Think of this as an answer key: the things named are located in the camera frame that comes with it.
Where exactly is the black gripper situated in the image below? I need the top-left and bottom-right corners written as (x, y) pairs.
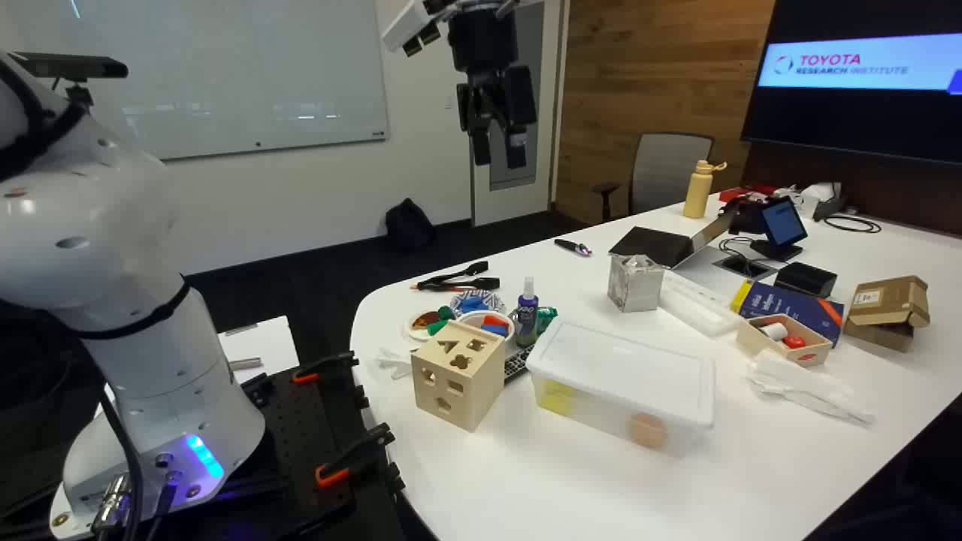
top-left (447, 5), bottom-right (535, 167)

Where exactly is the wooden shape sorter box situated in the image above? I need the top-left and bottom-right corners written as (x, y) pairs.
top-left (413, 321), bottom-right (505, 430)

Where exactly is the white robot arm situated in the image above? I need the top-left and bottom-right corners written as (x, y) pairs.
top-left (0, 51), bottom-right (267, 541)

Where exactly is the small wooden tray box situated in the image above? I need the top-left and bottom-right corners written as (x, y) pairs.
top-left (735, 313), bottom-right (833, 366)

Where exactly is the black small box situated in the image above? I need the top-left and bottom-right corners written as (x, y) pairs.
top-left (775, 262), bottom-right (835, 298)

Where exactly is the blue flat box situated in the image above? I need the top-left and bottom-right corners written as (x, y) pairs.
top-left (731, 281), bottom-right (845, 344)

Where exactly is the black backpack on floor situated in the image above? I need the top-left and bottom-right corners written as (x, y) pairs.
top-left (384, 199), bottom-right (437, 253)

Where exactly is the black marker pen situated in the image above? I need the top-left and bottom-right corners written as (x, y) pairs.
top-left (552, 236), bottom-right (592, 260)

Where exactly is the blue patterned bowl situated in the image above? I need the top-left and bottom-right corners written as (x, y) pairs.
top-left (451, 293), bottom-right (490, 313)

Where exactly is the small blue spray bottle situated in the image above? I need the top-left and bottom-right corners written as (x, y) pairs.
top-left (514, 281), bottom-right (537, 336)

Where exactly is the grey office chair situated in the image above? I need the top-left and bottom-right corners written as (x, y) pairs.
top-left (594, 131), bottom-right (715, 220)

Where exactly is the white bowl with red blocks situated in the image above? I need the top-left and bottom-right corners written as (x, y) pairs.
top-left (457, 311), bottom-right (514, 339)

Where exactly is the white plate with food toys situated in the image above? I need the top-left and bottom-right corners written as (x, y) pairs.
top-left (405, 306), bottom-right (453, 344)

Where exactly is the grey speckled cube container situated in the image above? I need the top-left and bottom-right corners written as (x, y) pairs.
top-left (608, 255), bottom-right (663, 313)

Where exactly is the black laptop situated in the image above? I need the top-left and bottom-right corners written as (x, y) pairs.
top-left (609, 214), bottom-right (731, 267)

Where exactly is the yellow water bottle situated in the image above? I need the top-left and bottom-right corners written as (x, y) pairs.
top-left (682, 160), bottom-right (724, 220)

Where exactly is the black orange clamp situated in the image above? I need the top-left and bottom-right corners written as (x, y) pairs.
top-left (312, 423), bottom-right (395, 492)
top-left (287, 353), bottom-right (356, 389)

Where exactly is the small black tablet stand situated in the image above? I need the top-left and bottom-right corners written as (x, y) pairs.
top-left (752, 199), bottom-right (807, 262)

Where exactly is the clear plastic storage bin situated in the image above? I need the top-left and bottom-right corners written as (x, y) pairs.
top-left (525, 321), bottom-right (715, 454)

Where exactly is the white crumpled plastic bag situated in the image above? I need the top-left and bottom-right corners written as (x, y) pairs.
top-left (748, 349), bottom-right (875, 423)

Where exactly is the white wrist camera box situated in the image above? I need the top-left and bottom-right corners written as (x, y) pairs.
top-left (382, 0), bottom-right (439, 58)

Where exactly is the wall whiteboard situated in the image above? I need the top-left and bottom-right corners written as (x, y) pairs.
top-left (0, 0), bottom-right (388, 160)

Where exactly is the wall mounted television screen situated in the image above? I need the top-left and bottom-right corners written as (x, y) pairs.
top-left (743, 0), bottom-right (962, 164)

